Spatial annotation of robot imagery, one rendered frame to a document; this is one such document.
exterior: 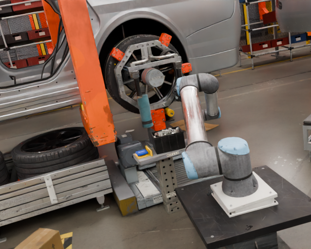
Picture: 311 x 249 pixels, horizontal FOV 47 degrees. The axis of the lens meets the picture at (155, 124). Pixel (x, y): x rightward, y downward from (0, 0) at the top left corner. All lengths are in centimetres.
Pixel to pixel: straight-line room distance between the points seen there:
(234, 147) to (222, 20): 171
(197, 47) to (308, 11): 196
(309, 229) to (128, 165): 133
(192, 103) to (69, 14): 95
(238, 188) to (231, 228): 22
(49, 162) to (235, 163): 143
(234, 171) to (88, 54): 120
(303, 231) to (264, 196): 46
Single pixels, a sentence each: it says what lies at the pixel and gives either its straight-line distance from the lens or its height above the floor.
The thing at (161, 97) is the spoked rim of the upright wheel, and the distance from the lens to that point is 309.
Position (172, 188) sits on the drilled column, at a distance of 248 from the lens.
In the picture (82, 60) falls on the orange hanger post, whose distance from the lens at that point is 242.
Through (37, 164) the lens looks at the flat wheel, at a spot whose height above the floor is 44.
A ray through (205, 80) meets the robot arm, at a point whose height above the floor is 87.
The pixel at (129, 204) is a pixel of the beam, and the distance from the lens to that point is 263.
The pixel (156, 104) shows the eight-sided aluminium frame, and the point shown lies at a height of 61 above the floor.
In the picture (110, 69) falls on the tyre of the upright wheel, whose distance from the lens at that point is 292.
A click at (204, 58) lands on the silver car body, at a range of 324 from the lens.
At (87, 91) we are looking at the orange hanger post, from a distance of 244.
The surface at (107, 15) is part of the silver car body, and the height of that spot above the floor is 137.
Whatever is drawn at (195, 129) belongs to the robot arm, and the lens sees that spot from 198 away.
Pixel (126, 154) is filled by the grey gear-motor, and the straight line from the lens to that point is 275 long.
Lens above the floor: 130
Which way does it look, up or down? 16 degrees down
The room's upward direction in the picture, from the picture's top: 11 degrees counter-clockwise
